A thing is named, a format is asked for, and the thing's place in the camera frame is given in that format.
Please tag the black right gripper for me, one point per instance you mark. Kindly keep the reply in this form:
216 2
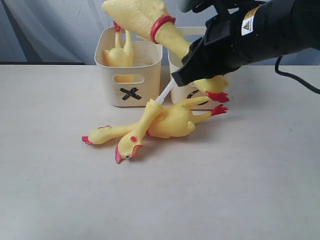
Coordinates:
216 53

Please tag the whole yellow rubber chicken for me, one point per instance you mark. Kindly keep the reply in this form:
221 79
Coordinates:
150 20

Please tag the headless yellow rubber chicken body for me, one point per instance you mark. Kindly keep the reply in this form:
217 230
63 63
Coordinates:
119 56

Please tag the severed chicken head with tube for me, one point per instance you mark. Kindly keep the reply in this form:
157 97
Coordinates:
132 141

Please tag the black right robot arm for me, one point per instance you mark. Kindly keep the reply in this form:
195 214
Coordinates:
248 31

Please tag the cream bin marked O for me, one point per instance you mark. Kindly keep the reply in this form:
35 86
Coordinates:
190 34

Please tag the yellow rubber chicken by bins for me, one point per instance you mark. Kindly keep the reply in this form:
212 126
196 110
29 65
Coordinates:
175 121

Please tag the cream bin marked X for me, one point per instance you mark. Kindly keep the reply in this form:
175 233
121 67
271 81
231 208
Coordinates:
130 86

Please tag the white backdrop curtain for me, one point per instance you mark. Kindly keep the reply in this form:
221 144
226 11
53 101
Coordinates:
67 31

